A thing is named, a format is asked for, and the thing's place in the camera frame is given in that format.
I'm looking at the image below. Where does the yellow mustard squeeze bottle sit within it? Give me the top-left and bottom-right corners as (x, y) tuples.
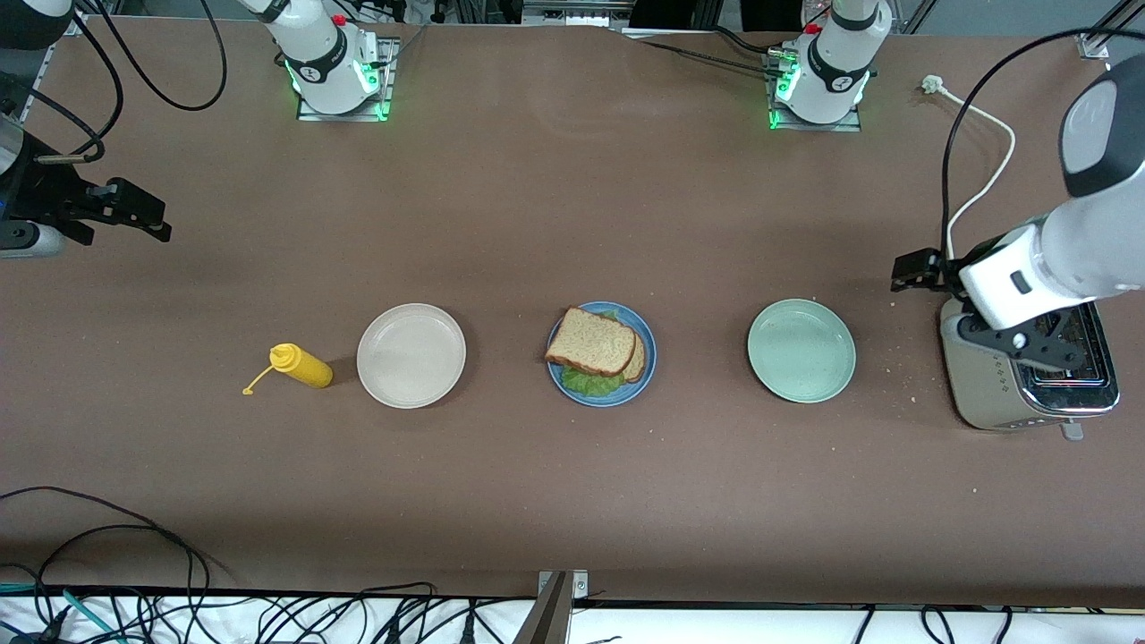
(242, 343), (334, 396)

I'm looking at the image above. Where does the brown toast slice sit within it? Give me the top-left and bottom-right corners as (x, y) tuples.
(545, 307), (638, 377)
(620, 326), (649, 385)

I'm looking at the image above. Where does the green lettuce leaf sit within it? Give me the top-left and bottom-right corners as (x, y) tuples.
(561, 309), (627, 399)

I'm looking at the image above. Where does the mint green round plate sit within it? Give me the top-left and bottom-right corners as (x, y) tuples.
(747, 299), (857, 404)

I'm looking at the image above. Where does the blue round plate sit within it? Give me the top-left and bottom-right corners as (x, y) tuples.
(547, 301), (657, 408)

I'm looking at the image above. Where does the beige round plate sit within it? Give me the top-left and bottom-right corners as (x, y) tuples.
(356, 303), (467, 410)

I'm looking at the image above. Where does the beige chrome toaster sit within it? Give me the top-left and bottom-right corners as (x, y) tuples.
(939, 295), (1121, 442)

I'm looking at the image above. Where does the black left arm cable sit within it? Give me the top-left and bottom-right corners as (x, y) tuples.
(941, 27), (1145, 262)

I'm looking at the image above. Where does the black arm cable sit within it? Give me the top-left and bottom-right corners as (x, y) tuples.
(941, 27), (1145, 262)
(0, 0), (228, 164)

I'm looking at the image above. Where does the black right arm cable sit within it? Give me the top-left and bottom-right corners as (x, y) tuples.
(0, 0), (228, 164)

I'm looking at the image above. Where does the aluminium frame rail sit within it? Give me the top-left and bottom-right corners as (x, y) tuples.
(1078, 0), (1145, 64)
(16, 18), (86, 122)

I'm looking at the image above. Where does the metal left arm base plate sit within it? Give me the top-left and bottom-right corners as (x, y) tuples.
(768, 49), (864, 132)

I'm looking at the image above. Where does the white toaster power cable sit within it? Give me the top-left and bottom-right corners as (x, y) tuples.
(921, 75), (1017, 262)

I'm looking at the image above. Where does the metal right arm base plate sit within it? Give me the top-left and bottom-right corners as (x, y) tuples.
(297, 38), (396, 123)

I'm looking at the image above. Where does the black floor cable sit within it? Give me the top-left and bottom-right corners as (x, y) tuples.
(0, 487), (211, 644)

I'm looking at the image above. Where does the black base cable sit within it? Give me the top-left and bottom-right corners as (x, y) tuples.
(640, 39), (788, 78)

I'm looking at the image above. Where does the teal floor cable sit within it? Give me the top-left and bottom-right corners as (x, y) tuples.
(0, 581), (122, 644)

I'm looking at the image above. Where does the metal table edge bracket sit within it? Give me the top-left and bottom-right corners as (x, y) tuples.
(514, 570), (589, 644)

